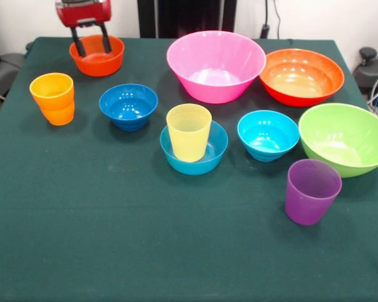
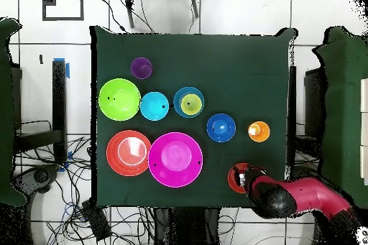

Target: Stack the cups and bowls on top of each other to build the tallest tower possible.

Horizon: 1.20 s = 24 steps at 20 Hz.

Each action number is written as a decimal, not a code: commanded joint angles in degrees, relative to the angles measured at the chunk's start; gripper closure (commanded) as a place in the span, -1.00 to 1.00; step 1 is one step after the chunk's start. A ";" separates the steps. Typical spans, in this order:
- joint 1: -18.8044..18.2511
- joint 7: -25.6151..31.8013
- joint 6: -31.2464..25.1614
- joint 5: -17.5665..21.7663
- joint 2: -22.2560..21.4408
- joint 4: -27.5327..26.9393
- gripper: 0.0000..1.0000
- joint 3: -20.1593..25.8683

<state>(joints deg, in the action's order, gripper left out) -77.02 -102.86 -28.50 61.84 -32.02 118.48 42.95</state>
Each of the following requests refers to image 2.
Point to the small orange bowl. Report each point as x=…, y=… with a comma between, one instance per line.
x=231, y=180

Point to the small dark blue bowl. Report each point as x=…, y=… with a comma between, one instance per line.
x=221, y=134

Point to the large pink bowl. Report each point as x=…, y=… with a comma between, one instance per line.
x=174, y=156

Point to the yellow plastic cup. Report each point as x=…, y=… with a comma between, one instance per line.
x=191, y=105

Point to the medium blue bowl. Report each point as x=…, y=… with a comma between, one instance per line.
x=177, y=101

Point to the small cyan bowl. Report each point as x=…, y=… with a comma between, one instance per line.
x=152, y=108

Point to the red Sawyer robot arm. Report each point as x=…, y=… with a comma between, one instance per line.
x=307, y=196

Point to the orange plastic cup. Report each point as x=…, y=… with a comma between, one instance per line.
x=262, y=133

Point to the green covered side table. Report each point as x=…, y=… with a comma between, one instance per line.
x=342, y=98
x=4, y=112

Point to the large red-orange bowl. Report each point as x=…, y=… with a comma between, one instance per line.
x=115, y=156

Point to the dark green table cloth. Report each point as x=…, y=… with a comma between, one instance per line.
x=187, y=55

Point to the large lime green bowl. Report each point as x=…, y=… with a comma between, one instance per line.
x=119, y=105

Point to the purple plastic cup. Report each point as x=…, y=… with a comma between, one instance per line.
x=141, y=69

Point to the black power strip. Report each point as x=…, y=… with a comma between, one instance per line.
x=97, y=223

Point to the black metal stand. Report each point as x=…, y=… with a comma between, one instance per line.
x=59, y=98

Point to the blue tape strip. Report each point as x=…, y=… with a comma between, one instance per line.
x=67, y=70

